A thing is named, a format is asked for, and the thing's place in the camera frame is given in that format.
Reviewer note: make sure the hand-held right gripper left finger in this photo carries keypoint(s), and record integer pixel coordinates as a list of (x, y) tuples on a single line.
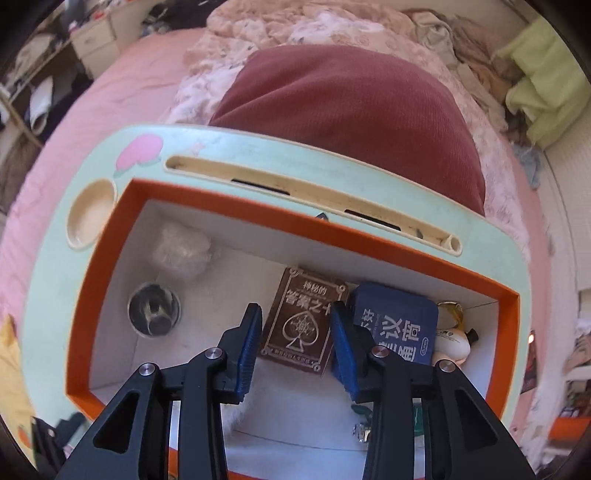
[(247, 353)]

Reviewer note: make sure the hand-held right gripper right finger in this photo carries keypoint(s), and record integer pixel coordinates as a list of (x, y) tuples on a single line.
[(344, 353)]

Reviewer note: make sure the dark brown card box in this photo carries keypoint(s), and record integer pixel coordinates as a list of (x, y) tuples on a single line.
[(295, 323)]

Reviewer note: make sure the green toy car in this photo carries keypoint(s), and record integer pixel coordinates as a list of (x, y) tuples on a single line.
[(361, 432)]

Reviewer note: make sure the orange cardboard box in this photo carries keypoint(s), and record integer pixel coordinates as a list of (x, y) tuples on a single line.
[(277, 203)]

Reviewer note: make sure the blue card box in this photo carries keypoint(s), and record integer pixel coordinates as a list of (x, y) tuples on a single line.
[(397, 323)]

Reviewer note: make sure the round metal cup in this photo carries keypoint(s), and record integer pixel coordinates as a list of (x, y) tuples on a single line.
[(154, 309)]

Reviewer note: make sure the white fluffy ball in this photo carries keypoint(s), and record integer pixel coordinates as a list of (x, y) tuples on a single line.
[(180, 249)]

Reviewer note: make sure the mint green lap desk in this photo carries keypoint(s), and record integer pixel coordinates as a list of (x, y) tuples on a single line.
[(277, 143)]

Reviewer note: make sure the light blue cloth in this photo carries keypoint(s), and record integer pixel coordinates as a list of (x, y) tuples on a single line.
[(531, 161)]

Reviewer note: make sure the white bag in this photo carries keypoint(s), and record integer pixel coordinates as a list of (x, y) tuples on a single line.
[(39, 106)]

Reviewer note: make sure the fuzzy floral blanket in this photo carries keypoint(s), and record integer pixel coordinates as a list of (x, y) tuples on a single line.
[(277, 27)]

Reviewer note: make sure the pile of beige clothes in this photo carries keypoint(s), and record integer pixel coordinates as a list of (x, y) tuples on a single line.
[(461, 41)]

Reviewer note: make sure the light green curtain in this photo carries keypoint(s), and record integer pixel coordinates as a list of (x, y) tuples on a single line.
[(549, 83)]

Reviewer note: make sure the cream drawer cabinet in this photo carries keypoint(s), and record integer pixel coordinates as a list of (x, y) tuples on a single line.
[(92, 46)]

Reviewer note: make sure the pile of dark clothes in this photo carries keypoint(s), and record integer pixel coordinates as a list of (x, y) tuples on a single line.
[(157, 14)]

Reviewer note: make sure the cream study desk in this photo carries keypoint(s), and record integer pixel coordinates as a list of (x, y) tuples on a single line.
[(23, 69)]

